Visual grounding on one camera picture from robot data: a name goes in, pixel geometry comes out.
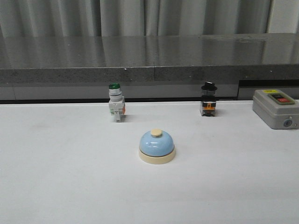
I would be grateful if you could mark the blue desk bell cream base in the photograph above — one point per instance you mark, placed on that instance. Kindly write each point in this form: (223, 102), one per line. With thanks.
(156, 147)

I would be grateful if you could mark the grey control box red button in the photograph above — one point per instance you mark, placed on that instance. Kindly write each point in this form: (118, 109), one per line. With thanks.
(276, 109)

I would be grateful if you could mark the green pushbutton switch white body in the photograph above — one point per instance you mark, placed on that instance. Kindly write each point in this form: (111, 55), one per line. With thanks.
(117, 102)

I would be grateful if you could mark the grey curtain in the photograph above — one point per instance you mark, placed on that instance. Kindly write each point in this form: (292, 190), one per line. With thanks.
(38, 18)

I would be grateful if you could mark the grey granite counter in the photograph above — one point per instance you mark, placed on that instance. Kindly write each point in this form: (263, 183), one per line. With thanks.
(147, 68)

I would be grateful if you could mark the black selector switch orange body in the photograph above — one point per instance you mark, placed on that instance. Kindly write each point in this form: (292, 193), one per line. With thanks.
(208, 100)

